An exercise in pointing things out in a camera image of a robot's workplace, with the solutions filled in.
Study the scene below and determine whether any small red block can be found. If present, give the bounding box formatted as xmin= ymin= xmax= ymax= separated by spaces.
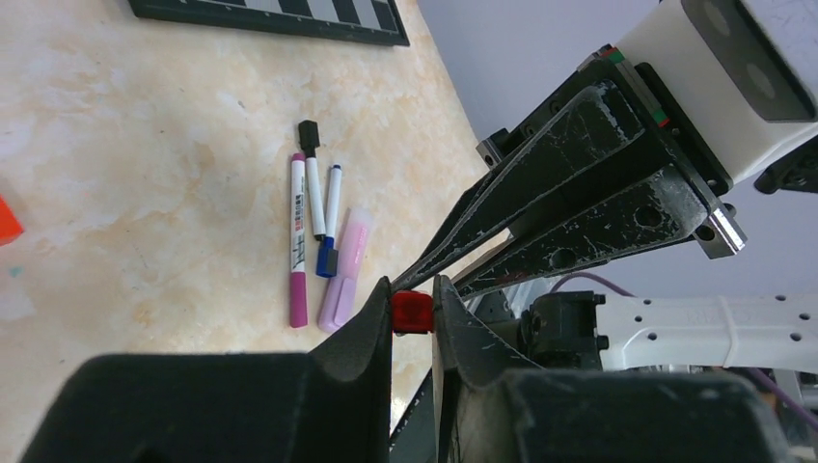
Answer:
xmin=0 ymin=198 xmax=24 ymax=246

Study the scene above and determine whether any magenta capped white marker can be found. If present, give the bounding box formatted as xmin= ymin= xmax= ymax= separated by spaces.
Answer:
xmin=289 ymin=152 xmax=308 ymax=328

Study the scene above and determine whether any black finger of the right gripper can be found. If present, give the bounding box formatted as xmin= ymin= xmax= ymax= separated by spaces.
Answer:
xmin=453 ymin=166 xmax=709 ymax=296
xmin=393 ymin=79 xmax=668 ymax=289

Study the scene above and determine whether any black capped white marker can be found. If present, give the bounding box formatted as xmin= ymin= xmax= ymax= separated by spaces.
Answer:
xmin=297 ymin=120 xmax=326 ymax=242

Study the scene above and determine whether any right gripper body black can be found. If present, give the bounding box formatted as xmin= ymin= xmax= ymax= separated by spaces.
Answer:
xmin=477 ymin=44 xmax=747 ymax=259

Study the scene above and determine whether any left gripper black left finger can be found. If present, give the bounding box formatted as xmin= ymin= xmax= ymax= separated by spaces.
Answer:
xmin=22 ymin=278 xmax=392 ymax=462

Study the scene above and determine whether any pink highlighter pen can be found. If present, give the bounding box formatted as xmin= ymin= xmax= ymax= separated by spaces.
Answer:
xmin=318 ymin=206 xmax=373 ymax=334

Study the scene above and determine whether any red pen cap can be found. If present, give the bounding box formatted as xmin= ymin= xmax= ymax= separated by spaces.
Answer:
xmin=391 ymin=290 xmax=434 ymax=335

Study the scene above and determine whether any black white checkerboard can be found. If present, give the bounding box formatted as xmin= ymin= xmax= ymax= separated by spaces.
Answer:
xmin=128 ymin=0 xmax=410 ymax=47

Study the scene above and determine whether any blue capped white marker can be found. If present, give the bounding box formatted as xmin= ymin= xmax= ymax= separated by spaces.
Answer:
xmin=316 ymin=164 xmax=342 ymax=279

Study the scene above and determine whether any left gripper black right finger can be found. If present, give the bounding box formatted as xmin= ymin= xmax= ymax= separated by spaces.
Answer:
xmin=433 ymin=275 xmax=792 ymax=462

